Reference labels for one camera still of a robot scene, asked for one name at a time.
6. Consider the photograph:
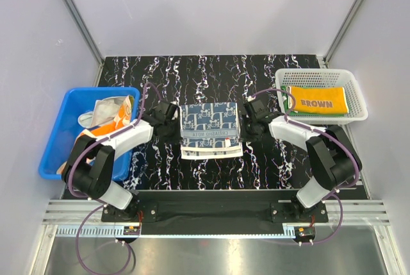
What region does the green microfiber towel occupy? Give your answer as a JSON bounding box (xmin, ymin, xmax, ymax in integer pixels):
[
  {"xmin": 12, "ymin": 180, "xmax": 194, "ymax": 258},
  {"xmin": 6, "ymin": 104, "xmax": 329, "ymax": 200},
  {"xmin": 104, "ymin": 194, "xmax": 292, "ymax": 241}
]
[{"xmin": 280, "ymin": 85, "xmax": 351, "ymax": 119}]

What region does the blue white patterned towel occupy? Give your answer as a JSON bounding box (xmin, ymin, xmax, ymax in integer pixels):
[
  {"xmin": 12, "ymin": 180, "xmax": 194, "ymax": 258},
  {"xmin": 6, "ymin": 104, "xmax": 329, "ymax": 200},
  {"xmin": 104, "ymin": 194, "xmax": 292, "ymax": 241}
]
[{"xmin": 179, "ymin": 102, "xmax": 243, "ymax": 160}]

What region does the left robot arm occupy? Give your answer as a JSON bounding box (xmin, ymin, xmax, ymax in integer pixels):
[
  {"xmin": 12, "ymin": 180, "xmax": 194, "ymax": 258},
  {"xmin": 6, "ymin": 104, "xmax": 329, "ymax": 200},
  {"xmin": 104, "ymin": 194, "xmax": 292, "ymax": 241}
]
[{"xmin": 61, "ymin": 100, "xmax": 181, "ymax": 221}]

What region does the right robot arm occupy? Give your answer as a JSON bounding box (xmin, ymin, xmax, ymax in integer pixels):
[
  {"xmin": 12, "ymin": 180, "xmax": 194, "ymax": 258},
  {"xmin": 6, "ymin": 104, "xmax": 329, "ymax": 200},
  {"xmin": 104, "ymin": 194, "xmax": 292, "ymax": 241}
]
[{"xmin": 242, "ymin": 99, "xmax": 362, "ymax": 222}]

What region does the cream orange patterned towel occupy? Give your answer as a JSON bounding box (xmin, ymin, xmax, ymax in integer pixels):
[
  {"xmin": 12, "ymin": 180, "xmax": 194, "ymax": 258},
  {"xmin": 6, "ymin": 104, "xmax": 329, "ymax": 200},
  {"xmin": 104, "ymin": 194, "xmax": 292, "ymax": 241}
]
[{"xmin": 68, "ymin": 95, "xmax": 135, "ymax": 156}]

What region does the white perforated plastic basket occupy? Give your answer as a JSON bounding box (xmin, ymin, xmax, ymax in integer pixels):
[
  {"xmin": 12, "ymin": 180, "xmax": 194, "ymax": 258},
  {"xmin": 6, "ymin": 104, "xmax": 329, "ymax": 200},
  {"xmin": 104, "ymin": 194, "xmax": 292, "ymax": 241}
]
[{"xmin": 275, "ymin": 69, "xmax": 368, "ymax": 125}]

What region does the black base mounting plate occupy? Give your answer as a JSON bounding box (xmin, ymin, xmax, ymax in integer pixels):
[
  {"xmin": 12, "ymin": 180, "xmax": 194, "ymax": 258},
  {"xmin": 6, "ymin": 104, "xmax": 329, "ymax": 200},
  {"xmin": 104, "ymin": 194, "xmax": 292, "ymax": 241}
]
[{"xmin": 101, "ymin": 190, "xmax": 329, "ymax": 237}]

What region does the blue plastic bin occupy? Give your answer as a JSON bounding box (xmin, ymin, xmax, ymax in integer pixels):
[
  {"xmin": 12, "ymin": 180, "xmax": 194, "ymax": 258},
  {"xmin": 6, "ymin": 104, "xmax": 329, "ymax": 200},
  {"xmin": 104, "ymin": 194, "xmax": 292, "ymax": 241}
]
[{"xmin": 38, "ymin": 87, "xmax": 140, "ymax": 181}]

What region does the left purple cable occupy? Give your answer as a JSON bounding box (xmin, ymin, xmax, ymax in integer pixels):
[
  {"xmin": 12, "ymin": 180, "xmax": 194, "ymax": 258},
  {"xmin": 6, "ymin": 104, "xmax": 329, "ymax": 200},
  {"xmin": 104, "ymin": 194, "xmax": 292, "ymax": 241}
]
[{"xmin": 65, "ymin": 82, "xmax": 163, "ymax": 272}]

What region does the purple cable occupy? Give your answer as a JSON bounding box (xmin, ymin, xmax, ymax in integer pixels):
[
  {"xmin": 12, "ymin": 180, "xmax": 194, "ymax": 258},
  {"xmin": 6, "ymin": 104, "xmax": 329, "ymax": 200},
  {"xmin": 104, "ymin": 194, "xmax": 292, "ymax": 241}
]
[
  {"xmin": 249, "ymin": 88, "xmax": 361, "ymax": 246},
  {"xmin": 65, "ymin": 82, "xmax": 163, "ymax": 272}
]

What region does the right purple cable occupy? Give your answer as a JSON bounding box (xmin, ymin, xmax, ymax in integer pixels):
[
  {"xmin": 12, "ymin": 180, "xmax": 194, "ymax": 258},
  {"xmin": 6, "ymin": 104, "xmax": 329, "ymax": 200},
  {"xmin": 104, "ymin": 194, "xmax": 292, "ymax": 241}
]
[{"xmin": 249, "ymin": 88, "xmax": 361, "ymax": 246}]

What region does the aluminium frame rail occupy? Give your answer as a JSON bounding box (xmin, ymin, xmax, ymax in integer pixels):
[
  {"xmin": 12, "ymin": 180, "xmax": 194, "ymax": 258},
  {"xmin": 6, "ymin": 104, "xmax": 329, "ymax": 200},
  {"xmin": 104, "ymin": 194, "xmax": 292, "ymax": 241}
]
[{"xmin": 42, "ymin": 200, "xmax": 390, "ymax": 239}]

